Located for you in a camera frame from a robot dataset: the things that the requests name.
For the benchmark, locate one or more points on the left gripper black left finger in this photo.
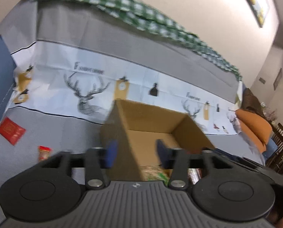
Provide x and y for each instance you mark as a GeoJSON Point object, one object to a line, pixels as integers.
{"type": "Point", "coordinates": [94, 161]}

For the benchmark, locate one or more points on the small red candy packet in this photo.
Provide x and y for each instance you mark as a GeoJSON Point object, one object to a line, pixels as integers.
{"type": "Point", "coordinates": [44, 153]}

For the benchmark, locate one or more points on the framed wall picture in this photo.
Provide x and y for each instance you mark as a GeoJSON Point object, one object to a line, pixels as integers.
{"type": "Point", "coordinates": [253, 0]}

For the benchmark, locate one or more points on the dark wooden chair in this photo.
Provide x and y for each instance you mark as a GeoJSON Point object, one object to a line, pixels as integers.
{"type": "Point", "coordinates": [275, 161]}

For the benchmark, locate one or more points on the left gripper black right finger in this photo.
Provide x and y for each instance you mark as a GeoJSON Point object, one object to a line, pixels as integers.
{"type": "Point", "coordinates": [180, 160]}

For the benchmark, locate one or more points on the green checkered cloth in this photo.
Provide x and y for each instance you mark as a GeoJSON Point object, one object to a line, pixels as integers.
{"type": "Point", "coordinates": [146, 18]}

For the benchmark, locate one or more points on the red flat snack packet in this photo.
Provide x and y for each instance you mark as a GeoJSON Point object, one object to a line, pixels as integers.
{"type": "Point", "coordinates": [11, 131]}

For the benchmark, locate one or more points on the brown cardboard box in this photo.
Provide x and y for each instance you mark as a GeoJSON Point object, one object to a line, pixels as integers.
{"type": "Point", "coordinates": [136, 127]}

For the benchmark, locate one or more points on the colourful snack in box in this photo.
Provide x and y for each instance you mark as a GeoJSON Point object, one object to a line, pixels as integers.
{"type": "Point", "coordinates": [157, 173]}

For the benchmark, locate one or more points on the grey deer print sofa cover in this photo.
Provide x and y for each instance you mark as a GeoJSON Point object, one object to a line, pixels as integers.
{"type": "Point", "coordinates": [73, 60]}

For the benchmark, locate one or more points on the orange pillow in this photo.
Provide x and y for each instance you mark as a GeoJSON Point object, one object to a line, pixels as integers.
{"type": "Point", "coordinates": [257, 129]}

